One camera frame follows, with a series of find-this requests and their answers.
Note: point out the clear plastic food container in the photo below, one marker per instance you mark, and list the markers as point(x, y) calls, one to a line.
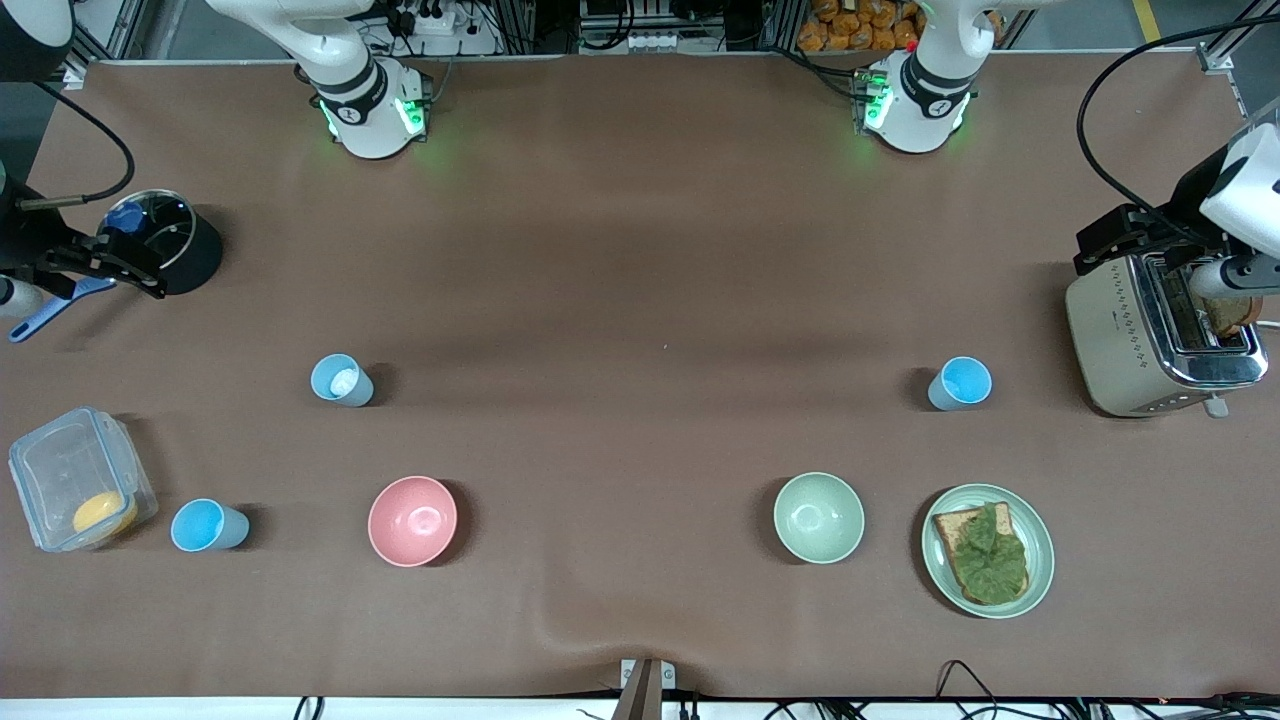
point(60, 470)

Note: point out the bread slice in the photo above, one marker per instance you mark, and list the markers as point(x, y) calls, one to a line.
point(948, 528)

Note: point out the white power strip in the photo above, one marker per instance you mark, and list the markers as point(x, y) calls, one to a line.
point(435, 18)
point(652, 41)

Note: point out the brown table cover mat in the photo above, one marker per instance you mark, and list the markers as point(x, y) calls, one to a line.
point(640, 250)

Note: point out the bag of oranges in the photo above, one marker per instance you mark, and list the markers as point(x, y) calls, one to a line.
point(860, 25)

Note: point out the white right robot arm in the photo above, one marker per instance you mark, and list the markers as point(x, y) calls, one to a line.
point(360, 100)

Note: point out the pale green plate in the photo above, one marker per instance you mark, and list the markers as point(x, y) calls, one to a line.
point(1040, 540)

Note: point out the aluminium frame profile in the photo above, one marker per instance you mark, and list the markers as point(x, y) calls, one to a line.
point(100, 35)
point(1225, 50)

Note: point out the brown toast slice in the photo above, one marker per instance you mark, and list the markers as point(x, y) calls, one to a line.
point(1235, 318)

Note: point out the beige chrome toaster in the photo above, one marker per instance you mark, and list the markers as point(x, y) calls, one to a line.
point(1110, 340)

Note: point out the blue plastic cup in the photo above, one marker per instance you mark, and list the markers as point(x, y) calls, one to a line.
point(205, 526)
point(340, 382)
point(962, 384)

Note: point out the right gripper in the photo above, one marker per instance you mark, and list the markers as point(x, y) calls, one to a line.
point(22, 235)

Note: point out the pale green bowl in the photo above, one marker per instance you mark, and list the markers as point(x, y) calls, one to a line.
point(818, 518)

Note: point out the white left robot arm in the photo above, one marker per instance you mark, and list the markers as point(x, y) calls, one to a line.
point(925, 90)

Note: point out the yellow round food piece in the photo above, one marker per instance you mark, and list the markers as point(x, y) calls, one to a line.
point(103, 513)

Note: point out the green lettuce leaf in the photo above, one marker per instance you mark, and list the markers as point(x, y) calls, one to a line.
point(990, 560)

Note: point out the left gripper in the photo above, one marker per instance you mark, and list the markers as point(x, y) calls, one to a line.
point(1193, 197)

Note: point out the pink bowl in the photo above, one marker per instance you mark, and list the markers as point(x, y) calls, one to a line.
point(412, 521)

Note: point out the metal table edge bracket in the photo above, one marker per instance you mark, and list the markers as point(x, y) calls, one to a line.
point(645, 690)

